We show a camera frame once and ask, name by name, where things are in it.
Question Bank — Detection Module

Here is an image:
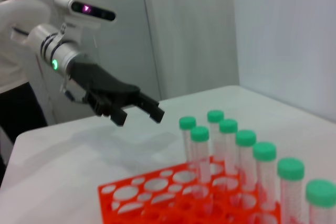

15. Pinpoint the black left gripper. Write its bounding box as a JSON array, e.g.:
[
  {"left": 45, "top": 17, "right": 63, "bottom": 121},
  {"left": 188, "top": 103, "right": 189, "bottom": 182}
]
[{"left": 69, "top": 60, "right": 166, "bottom": 128}]

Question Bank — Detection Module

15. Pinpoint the clear tube with green cap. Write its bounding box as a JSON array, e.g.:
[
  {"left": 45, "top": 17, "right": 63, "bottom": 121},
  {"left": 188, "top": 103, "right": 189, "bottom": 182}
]
[
  {"left": 190, "top": 126, "right": 214, "bottom": 209},
  {"left": 277, "top": 157, "right": 307, "bottom": 224},
  {"left": 219, "top": 119, "right": 241, "bottom": 180},
  {"left": 305, "top": 179, "right": 335, "bottom": 224},
  {"left": 179, "top": 116, "right": 200, "bottom": 168},
  {"left": 235, "top": 130, "right": 259, "bottom": 193},
  {"left": 207, "top": 110, "right": 225, "bottom": 163},
  {"left": 253, "top": 142, "right": 279, "bottom": 211}
]

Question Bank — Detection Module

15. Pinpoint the orange test tube rack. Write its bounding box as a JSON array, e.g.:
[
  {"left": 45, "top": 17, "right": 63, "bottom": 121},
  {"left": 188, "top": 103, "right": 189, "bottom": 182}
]
[{"left": 97, "top": 155, "right": 283, "bottom": 224}]

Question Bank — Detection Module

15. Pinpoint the person in white shirt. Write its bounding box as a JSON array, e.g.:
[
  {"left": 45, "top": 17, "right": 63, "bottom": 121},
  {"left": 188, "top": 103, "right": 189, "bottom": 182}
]
[{"left": 0, "top": 0, "right": 58, "bottom": 162}]

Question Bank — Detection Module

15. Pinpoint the left wrist cable with connector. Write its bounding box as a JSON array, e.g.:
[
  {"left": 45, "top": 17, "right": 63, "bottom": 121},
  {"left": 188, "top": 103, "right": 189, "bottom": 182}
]
[{"left": 61, "top": 76, "right": 88, "bottom": 104}]

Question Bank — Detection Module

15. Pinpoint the white robot head camera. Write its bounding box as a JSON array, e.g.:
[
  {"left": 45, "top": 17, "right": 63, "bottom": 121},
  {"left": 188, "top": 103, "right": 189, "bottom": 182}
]
[{"left": 54, "top": 0, "right": 117, "bottom": 49}]

